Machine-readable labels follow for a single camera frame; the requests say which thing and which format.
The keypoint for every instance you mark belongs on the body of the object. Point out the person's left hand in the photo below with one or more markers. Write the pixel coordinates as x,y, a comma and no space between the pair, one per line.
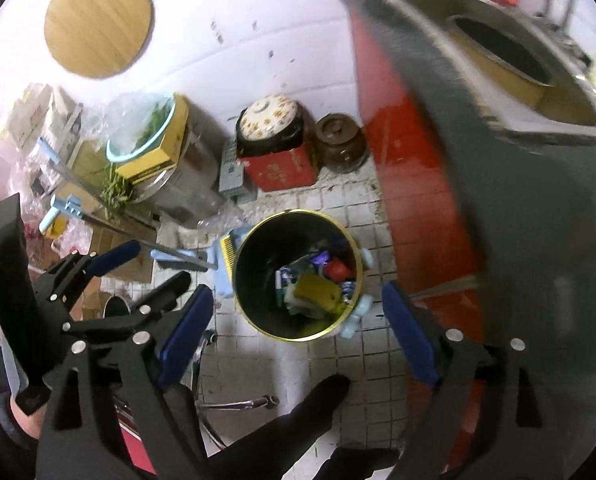
25,419

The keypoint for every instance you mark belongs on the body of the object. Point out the blue dustpan with yellow comb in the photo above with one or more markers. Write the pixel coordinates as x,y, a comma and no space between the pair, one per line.
225,280

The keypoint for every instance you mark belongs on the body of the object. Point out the yellow sponge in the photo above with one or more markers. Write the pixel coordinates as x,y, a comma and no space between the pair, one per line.
318,290

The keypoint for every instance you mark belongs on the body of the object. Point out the blue white wrapper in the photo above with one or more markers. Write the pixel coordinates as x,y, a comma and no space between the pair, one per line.
349,292
284,285

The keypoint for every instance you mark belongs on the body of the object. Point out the pink plastic bag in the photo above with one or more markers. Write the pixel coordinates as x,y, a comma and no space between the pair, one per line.
35,250

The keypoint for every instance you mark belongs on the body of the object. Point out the large steel pot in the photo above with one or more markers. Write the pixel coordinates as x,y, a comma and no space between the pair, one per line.
187,190

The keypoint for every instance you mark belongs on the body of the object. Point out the brown ceramic jar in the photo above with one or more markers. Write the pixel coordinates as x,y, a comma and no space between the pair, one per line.
340,147

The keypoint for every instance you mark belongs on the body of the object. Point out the round wooden board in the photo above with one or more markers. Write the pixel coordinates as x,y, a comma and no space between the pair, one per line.
97,20

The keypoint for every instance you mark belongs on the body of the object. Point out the brown cardboard box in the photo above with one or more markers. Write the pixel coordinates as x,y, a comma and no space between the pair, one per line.
112,237

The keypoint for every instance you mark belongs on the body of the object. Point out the red cabinet door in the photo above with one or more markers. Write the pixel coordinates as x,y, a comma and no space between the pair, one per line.
418,185

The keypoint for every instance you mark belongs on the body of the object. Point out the black bin with yellow rim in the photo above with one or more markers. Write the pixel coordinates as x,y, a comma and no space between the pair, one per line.
253,270

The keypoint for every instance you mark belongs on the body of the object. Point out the chrome faucet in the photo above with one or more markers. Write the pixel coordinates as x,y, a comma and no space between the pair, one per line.
570,5

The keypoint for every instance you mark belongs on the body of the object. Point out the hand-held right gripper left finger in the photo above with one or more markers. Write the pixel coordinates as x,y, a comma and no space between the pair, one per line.
182,332

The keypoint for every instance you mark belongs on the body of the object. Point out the teal plastic basin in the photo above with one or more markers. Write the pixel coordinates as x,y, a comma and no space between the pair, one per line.
110,149

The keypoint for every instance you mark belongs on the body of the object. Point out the crumpled clear plastic film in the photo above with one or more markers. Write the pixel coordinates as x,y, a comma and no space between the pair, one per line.
217,222

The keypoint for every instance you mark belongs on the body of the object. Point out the red gift box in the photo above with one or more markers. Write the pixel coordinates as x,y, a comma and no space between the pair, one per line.
278,170

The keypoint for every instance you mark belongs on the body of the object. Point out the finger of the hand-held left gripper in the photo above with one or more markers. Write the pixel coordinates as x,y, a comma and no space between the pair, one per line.
120,254
167,287

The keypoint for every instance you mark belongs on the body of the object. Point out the red stool seat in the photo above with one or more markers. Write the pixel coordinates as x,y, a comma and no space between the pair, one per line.
137,450

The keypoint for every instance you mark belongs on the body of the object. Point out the floral ceramic pot lid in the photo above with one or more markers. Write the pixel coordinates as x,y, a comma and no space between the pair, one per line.
268,117

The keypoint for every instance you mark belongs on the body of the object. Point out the pale cardboard carton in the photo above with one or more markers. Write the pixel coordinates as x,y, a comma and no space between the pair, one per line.
30,110

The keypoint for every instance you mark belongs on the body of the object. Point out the green leafy vegetables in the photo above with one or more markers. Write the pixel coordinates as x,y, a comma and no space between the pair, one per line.
112,190

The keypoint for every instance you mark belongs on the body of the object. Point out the yellow round basin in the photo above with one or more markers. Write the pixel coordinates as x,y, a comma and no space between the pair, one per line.
498,80

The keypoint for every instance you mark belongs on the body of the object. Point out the light blue plastic object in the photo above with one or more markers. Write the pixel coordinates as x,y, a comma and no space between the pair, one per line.
363,307

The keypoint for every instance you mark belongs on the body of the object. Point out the purple white wrapper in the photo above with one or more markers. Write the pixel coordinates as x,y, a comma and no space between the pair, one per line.
319,259

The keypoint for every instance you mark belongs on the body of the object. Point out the yellow cardboard box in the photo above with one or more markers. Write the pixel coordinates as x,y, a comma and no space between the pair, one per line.
157,165

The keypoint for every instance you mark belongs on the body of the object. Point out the clear plastic bag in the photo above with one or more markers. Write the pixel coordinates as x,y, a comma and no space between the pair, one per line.
122,120

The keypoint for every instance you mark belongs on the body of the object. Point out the grey kitchen countertop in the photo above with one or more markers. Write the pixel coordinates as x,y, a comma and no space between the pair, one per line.
528,260

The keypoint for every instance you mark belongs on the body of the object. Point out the small steel pot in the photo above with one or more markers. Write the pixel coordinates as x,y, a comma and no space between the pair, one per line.
117,306

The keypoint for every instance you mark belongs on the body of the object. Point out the red packet scrap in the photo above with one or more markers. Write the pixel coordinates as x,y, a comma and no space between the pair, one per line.
338,267

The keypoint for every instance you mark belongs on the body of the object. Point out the black clay pot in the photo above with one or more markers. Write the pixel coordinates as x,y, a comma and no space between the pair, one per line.
298,135

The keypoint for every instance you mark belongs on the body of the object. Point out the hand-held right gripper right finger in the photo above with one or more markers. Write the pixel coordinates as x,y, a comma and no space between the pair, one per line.
413,335

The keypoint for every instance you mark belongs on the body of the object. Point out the chrome chair leg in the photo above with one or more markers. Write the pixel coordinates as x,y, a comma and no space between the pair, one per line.
243,404

